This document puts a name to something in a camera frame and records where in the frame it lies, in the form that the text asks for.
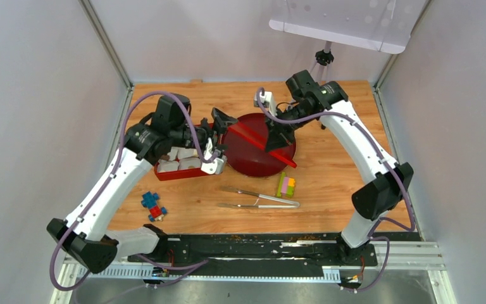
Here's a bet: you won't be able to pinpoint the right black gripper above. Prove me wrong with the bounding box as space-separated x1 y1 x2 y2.
264 103 315 152

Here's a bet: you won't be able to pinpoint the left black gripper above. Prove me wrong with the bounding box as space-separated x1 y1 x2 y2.
171 109 239 158

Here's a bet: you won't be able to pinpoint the red box lid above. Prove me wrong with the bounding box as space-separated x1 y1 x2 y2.
228 122 297 168

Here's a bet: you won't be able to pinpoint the red chocolate box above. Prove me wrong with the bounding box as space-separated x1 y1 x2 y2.
154 123 220 181

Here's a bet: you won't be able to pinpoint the metal tongs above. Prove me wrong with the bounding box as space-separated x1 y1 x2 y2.
217 186 300 209

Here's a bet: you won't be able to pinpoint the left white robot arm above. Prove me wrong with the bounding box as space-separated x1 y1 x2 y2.
46 93 238 274

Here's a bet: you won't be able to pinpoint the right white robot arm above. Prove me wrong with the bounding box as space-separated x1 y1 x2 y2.
254 70 414 265

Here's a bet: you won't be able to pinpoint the dark red round tray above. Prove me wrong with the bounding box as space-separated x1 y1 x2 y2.
222 113 288 177

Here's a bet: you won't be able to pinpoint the green pink toy blocks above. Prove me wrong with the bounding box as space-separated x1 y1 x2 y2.
275 172 296 198

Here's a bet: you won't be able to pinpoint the grey tripod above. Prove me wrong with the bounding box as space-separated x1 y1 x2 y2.
308 41 335 130

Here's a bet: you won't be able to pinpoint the blue red toy car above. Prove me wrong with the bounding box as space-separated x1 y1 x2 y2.
141 191 168 222

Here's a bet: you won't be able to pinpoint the white board on tripod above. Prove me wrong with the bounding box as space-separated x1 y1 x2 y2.
269 0 427 54

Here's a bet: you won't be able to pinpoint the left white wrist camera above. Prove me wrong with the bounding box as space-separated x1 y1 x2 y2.
201 138 227 175

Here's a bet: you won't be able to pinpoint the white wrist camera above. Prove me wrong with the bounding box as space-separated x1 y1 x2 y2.
254 91 277 116
201 138 227 175

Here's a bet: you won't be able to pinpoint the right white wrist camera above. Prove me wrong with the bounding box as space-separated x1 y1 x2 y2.
254 91 277 116

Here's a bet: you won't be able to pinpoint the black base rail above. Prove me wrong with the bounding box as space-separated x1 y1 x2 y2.
125 231 422 280

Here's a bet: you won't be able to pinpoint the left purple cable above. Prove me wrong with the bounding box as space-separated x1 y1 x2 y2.
49 91 223 293

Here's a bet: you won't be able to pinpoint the purple cable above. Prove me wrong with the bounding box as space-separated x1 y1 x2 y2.
256 87 416 293
49 91 223 293

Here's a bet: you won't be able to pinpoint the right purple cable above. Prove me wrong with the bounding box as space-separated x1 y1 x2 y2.
256 87 416 293

